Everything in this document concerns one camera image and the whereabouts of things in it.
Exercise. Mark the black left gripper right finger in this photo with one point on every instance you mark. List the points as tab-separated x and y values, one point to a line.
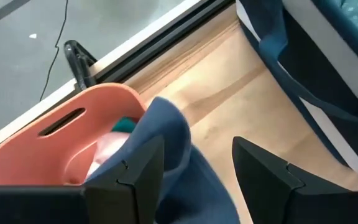
266	186

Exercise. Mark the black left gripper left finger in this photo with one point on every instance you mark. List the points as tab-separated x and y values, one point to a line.
135	186

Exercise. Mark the pink sock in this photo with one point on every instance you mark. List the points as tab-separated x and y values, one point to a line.
107	146

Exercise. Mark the blue cloth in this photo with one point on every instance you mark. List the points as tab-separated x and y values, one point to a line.
191	193

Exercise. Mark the teal sock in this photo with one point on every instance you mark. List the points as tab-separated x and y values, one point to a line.
124	125

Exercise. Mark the orange plastic basket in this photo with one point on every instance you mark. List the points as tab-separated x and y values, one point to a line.
20	155

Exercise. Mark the blue fabric storage bin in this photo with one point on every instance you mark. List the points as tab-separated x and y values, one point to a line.
306	62

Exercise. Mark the black floor fan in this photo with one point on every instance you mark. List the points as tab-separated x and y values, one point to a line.
79	65

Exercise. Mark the aluminium table edge rail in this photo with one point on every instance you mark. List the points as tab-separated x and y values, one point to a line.
154	46

